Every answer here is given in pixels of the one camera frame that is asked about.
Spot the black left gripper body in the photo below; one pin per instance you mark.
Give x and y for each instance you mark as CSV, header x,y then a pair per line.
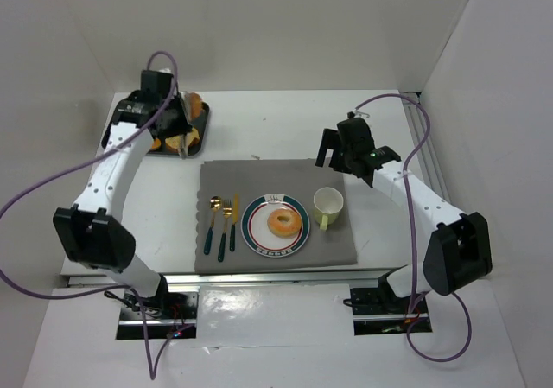
x,y
174,125

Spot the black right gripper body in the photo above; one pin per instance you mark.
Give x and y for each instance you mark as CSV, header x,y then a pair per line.
x,y
335,147

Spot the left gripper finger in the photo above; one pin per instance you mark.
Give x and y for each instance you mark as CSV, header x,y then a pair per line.
x,y
186,105
182,146

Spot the brown muffin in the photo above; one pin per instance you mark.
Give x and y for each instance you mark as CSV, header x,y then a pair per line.
x,y
195,105

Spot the orange glazed donut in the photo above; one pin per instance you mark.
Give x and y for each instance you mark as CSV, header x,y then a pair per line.
x,y
284,223

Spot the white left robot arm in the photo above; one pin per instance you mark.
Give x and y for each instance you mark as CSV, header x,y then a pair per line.
x,y
91,230

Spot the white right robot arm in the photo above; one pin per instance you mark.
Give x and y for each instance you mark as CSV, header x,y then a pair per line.
x,y
456,245

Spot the bread slice with crust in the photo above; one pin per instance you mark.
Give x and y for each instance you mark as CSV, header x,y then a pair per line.
x,y
193,137

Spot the black food tray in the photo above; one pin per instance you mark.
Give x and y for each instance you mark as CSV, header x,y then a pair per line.
x,y
201,124

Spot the orange round bun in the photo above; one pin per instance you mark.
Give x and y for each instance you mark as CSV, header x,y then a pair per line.
x,y
156,145

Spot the light green mug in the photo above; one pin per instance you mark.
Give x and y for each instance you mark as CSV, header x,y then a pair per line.
x,y
328,203

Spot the grey placemat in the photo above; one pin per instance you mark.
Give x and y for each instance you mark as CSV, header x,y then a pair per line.
x,y
252,179

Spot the white plate green rim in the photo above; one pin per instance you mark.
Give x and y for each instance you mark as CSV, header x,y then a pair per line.
x,y
257,234

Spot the gold spoon green handle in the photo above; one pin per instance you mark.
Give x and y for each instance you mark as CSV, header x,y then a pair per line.
x,y
215,206

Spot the gold fork green handle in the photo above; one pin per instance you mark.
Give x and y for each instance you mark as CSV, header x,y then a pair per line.
x,y
227,214

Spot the gold knife green handle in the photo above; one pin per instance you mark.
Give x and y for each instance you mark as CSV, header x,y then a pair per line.
x,y
235,214

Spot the aluminium rail right side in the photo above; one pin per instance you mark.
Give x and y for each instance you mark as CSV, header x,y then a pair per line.
x,y
427,157

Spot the aluminium rail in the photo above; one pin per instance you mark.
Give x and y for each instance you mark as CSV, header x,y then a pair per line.
x,y
427,157
356,278

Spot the aluminium rail front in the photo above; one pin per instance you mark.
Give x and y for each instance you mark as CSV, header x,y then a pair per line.
x,y
356,278

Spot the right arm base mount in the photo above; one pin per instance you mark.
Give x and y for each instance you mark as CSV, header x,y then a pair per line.
x,y
377,310

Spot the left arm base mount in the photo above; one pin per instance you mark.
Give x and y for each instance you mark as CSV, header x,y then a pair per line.
x,y
179,318

